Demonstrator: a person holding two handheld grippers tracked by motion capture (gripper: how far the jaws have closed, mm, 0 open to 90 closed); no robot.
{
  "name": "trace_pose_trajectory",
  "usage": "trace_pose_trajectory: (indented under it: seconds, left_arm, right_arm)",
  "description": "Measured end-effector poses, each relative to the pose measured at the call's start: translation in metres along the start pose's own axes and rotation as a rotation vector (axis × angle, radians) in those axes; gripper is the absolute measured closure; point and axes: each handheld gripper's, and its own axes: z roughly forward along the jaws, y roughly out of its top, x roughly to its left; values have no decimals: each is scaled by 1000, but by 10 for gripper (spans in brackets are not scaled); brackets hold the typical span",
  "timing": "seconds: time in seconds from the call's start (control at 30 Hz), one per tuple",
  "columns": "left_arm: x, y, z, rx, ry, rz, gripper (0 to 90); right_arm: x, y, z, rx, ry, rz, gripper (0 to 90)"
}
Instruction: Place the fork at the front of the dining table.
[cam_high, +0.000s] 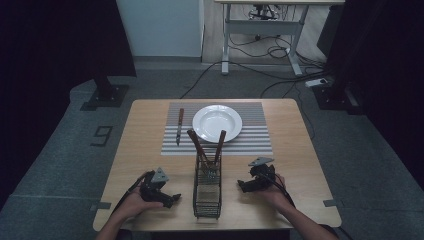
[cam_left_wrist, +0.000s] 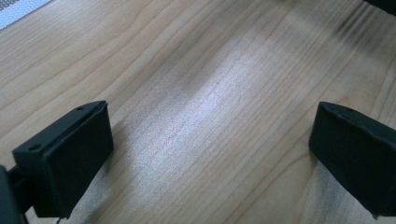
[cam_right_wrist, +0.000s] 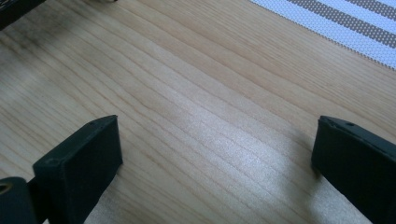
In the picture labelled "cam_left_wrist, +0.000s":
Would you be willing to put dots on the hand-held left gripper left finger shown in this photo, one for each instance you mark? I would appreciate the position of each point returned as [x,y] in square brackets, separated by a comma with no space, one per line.
[71,161]

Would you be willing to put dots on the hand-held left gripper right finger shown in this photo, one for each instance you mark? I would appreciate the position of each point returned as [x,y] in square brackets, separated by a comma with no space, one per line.
[358,155]

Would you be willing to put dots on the dark object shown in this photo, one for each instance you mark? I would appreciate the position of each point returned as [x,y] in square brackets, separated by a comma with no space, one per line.
[383,5]

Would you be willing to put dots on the white mesh mat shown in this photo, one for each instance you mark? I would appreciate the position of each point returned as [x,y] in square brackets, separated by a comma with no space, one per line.
[15,9]

